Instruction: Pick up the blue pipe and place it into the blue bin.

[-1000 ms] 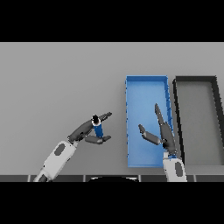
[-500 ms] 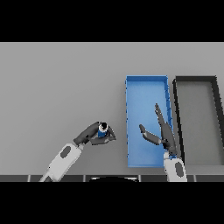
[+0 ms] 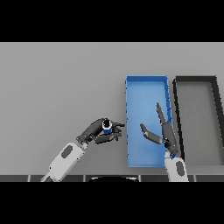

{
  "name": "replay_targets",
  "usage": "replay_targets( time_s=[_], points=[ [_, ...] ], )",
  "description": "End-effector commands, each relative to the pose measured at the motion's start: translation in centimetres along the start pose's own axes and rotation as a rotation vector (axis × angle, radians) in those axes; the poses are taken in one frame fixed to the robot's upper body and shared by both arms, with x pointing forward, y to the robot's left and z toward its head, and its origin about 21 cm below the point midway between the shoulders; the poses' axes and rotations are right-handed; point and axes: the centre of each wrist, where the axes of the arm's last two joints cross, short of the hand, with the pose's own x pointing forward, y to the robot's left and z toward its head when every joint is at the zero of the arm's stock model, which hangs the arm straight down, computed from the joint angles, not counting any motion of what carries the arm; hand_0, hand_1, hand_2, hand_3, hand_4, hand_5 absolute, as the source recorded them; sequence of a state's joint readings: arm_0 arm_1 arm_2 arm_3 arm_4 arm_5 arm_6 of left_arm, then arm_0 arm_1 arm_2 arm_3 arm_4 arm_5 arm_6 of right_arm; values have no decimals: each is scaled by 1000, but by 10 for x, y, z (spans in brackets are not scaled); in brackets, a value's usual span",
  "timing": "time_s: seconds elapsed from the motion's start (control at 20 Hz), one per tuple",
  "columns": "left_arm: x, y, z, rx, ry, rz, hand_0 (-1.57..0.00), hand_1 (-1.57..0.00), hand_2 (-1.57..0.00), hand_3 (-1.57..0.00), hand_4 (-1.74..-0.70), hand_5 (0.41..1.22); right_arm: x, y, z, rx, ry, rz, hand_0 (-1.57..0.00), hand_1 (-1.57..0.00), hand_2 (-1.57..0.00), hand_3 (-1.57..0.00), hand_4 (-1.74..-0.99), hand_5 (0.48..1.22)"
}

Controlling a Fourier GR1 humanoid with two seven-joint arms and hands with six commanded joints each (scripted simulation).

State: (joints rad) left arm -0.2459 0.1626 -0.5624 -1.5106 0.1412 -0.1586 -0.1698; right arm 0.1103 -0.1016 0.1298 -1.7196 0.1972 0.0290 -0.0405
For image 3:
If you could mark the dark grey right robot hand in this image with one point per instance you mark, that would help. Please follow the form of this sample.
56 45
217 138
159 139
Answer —
168 134

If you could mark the dark grey bin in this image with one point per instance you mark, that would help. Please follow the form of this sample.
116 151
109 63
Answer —
201 122

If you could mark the blue bin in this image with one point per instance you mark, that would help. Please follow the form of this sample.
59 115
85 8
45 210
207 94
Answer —
145 122

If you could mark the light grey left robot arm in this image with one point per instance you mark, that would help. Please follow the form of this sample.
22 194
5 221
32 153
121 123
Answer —
64 162

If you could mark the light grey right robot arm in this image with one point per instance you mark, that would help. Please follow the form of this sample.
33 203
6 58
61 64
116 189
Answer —
176 169

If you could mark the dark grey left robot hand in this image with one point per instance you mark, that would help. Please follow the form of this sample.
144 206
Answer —
92 130

